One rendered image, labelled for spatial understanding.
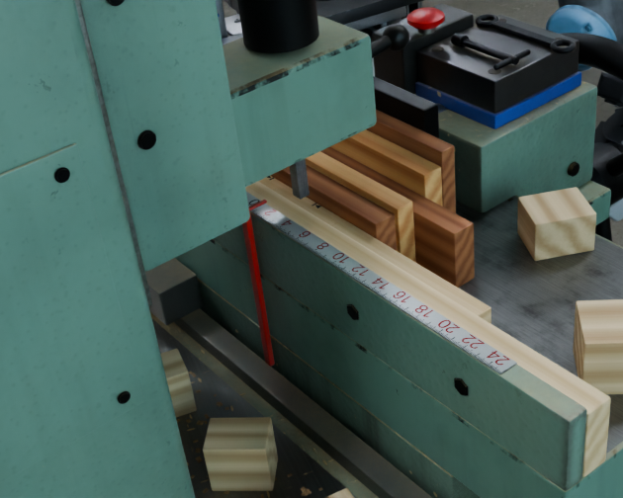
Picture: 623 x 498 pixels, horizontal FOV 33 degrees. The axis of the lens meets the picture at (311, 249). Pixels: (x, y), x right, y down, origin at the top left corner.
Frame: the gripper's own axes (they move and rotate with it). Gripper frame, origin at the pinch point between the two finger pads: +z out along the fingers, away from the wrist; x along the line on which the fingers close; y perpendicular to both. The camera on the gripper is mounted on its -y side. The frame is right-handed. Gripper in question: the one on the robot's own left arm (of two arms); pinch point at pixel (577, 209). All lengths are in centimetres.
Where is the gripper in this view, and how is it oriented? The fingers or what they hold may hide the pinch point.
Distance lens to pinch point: 116.9
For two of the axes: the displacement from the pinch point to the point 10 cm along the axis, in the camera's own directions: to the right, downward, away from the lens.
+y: 4.8, 5.0, 7.2
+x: -6.1, -4.0, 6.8
